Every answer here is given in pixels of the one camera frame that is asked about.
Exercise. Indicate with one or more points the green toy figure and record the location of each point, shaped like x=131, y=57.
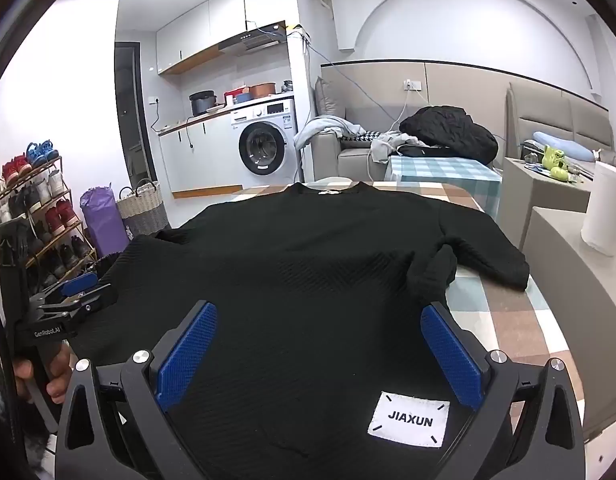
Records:
x=553, y=155

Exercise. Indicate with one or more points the black knit sweater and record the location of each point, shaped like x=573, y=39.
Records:
x=298, y=285

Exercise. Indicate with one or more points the brown cooking pot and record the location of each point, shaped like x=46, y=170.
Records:
x=262, y=90

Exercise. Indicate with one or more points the black puffer jacket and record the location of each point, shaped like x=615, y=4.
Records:
x=448, y=130

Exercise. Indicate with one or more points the white wall cabinets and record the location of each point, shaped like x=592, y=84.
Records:
x=208, y=25

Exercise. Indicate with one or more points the woven laundry basket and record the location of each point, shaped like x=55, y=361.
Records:
x=143, y=212

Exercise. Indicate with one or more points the wooden-edged countertop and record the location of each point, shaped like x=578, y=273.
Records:
x=198, y=121

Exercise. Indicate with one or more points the black flat bag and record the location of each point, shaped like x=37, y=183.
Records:
x=423, y=151

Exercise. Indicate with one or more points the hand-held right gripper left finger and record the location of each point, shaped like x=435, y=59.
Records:
x=188, y=355

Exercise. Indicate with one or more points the white washing machine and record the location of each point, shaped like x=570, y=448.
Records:
x=260, y=147

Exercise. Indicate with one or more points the black cooking pot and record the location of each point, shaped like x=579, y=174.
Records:
x=202, y=102

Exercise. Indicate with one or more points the person's left hand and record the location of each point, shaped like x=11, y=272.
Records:
x=60, y=375

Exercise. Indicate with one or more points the brown blue checked tablecloth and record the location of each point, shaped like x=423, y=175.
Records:
x=508, y=320

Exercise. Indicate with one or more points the houndstooth cushion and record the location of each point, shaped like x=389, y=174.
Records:
x=360, y=136

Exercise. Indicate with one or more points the white wall socket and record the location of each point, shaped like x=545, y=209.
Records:
x=412, y=84

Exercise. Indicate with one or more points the red container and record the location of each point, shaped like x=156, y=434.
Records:
x=233, y=96

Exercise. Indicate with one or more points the beige side table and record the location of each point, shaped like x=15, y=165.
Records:
x=563, y=260
x=538, y=195

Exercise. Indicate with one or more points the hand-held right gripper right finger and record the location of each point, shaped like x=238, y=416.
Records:
x=448, y=360

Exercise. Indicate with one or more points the purple bag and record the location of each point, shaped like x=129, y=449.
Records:
x=103, y=220

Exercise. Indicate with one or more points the teal checked tablecloth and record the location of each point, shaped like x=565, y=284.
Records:
x=443, y=175

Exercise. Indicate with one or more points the dark glass door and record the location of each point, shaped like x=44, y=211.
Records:
x=130, y=110

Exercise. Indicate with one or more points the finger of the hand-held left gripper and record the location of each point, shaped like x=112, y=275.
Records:
x=80, y=284
x=85, y=305

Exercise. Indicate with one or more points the light grey blanket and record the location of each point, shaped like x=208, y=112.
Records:
x=323, y=127

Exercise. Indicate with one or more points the green pear-shaped toy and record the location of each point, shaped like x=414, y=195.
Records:
x=559, y=173

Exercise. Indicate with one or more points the light blue pillow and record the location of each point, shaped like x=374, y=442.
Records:
x=578, y=147

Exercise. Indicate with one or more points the grey sofa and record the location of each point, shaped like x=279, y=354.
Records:
x=353, y=162

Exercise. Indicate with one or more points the white paper towel roll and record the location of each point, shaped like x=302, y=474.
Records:
x=603, y=210

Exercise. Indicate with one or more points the grey sofa cushion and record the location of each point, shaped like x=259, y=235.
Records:
x=325, y=95

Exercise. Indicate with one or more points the beige upholstered headboard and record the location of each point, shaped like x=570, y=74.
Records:
x=553, y=120

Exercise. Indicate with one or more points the black range hood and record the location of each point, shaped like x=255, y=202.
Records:
x=253, y=37

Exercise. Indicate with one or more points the white crumpled clothes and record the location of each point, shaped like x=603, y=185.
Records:
x=388, y=147

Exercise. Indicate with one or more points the shoe rack with shoes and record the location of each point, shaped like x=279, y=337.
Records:
x=15, y=167

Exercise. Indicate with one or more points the white base cabinets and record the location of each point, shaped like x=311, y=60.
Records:
x=203, y=155

